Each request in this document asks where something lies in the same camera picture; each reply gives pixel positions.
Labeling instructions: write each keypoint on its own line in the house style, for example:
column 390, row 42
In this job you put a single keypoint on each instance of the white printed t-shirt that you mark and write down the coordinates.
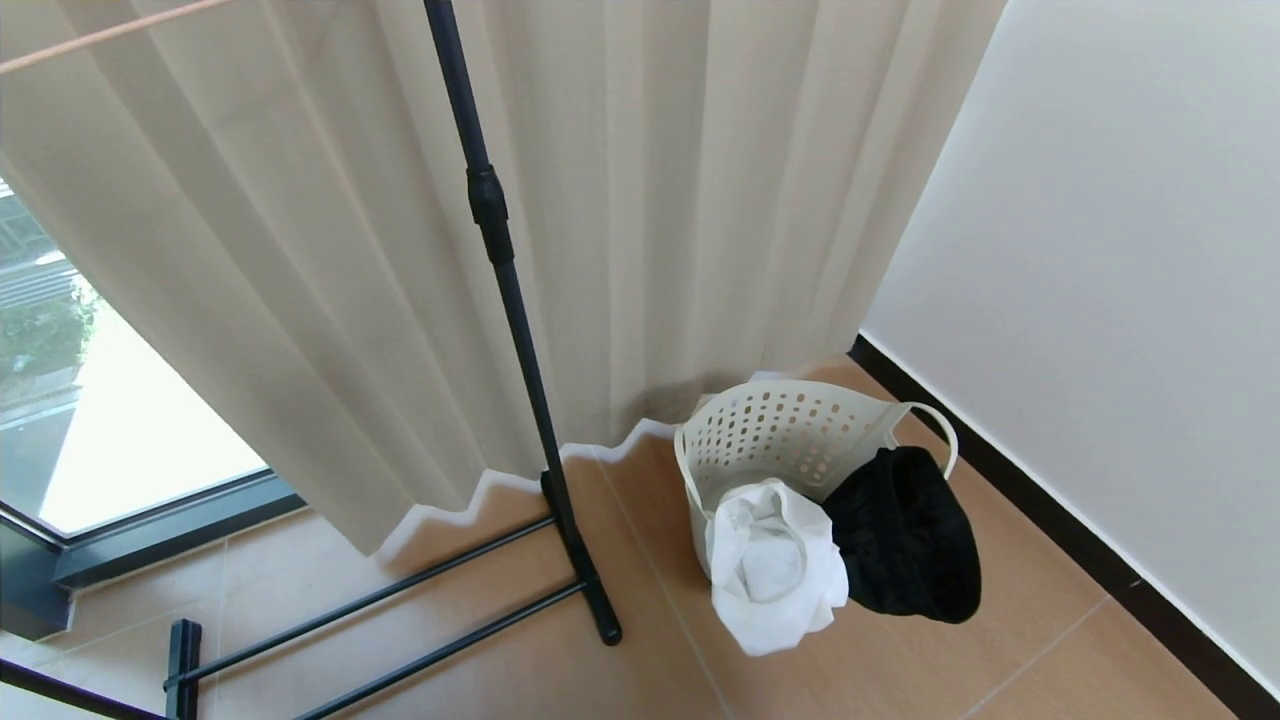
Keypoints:
column 775, row 580

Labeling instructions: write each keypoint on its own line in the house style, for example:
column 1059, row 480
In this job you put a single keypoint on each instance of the white laundry basket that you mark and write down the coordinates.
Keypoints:
column 780, row 430

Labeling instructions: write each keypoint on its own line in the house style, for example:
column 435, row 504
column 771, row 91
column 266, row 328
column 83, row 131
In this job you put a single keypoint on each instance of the black clothes rack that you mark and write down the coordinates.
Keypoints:
column 487, row 200

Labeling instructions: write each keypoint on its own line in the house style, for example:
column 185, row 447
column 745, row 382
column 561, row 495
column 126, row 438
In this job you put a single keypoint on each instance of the pink clothes hanger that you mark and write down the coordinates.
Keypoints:
column 110, row 36

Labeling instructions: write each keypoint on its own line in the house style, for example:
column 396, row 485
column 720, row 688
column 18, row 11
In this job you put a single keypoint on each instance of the beige curtain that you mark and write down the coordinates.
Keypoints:
column 700, row 200

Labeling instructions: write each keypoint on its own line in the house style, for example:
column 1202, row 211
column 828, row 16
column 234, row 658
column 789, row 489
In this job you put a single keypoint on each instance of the black garment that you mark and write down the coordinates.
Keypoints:
column 905, row 540

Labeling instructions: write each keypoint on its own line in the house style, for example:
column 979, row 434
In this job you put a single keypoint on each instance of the window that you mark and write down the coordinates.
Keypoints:
column 130, row 440

